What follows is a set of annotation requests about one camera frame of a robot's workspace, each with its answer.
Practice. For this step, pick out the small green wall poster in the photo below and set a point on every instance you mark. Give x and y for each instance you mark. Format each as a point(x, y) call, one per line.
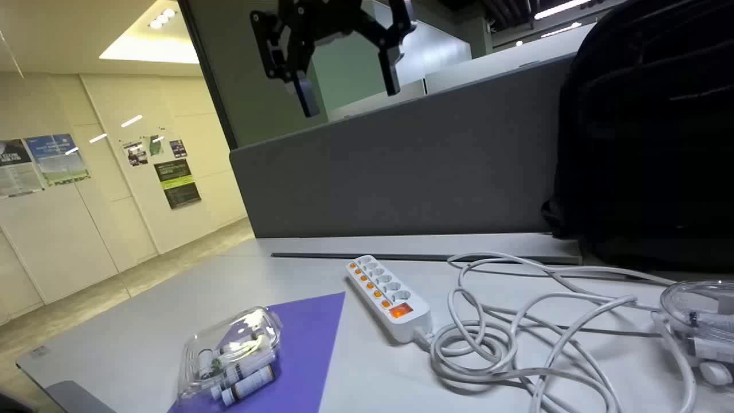
point(154, 144)

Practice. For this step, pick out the white power strip orange switches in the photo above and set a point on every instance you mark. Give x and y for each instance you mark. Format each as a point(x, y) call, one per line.
point(385, 293)

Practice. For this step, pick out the small dark wall poster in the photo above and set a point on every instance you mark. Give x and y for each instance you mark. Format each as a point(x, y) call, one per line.
point(177, 147)

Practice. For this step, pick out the green pillar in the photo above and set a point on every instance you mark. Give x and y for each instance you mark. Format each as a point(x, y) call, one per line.
point(230, 84)

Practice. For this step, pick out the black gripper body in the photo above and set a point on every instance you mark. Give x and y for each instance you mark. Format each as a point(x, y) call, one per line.
point(335, 14)

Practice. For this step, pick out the blue and green wall poster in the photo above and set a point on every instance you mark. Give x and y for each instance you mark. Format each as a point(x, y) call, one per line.
point(57, 156)

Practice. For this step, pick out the small photo wall poster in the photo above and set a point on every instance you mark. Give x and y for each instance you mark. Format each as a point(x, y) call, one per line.
point(137, 155)

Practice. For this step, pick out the ceiling strip light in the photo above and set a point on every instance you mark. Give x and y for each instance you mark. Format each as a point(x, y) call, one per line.
point(562, 7)

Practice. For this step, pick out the grey wall poster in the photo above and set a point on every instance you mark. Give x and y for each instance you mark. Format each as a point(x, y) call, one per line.
point(15, 168)

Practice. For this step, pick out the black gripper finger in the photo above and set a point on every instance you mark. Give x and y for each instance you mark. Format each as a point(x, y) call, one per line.
point(305, 92)
point(390, 65)

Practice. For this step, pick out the clear bag of white adapters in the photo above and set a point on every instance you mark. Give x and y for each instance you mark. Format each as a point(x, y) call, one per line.
point(232, 358)

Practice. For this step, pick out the grey desk partition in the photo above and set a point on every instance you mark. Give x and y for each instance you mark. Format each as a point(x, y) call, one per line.
point(421, 168)

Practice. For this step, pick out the square ceiling light panel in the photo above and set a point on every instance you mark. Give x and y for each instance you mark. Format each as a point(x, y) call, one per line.
point(156, 34)

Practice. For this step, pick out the purple mat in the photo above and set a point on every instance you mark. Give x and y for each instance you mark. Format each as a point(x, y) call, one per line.
point(305, 344)

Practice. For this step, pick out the black backpack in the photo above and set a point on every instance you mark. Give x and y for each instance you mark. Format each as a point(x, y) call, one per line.
point(649, 137)

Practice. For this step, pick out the black and green wall poster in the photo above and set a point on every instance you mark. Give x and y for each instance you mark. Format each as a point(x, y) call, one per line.
point(177, 184)

